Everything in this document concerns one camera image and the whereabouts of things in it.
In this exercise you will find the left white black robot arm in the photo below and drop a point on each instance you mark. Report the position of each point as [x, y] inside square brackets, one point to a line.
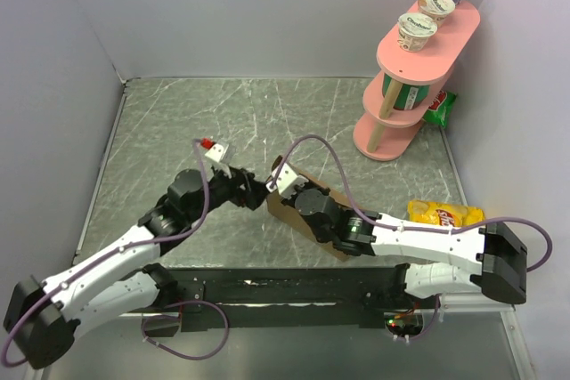
[43, 317]

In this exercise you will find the brown cardboard box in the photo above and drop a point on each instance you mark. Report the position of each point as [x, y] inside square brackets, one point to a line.
[339, 231]

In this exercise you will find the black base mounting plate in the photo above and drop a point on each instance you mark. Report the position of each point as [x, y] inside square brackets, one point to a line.
[276, 297]

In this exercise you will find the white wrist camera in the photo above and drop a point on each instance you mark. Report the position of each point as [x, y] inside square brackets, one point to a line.
[218, 154]
[287, 183]

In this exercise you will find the front Chobani yogurt cup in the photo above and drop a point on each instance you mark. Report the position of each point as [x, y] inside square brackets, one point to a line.
[414, 30]

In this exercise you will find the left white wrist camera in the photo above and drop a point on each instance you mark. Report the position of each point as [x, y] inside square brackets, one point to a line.
[218, 154]

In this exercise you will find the pink tiered wooden shelf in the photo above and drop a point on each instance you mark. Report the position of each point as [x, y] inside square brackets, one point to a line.
[383, 133]

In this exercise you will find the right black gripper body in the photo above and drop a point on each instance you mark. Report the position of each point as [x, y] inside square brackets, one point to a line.
[290, 201]

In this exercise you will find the chobani yogurt cup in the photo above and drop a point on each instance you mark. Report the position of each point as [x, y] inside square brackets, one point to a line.
[437, 10]
[414, 30]

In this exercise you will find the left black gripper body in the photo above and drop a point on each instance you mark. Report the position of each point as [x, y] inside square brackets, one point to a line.
[222, 189]

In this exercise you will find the green can on shelf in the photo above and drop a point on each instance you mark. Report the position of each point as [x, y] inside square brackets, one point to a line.
[410, 96]

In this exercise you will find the green chip bag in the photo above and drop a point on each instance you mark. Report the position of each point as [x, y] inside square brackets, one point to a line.
[439, 111]

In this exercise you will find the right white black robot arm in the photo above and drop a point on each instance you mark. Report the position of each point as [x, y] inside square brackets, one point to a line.
[490, 260]

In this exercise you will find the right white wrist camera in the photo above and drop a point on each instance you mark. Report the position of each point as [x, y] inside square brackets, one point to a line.
[287, 183]

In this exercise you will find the middle Chobani yogurt cup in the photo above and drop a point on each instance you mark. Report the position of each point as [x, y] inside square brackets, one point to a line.
[437, 10]

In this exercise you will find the yellow chip bag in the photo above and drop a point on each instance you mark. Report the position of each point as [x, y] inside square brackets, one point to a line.
[431, 212]

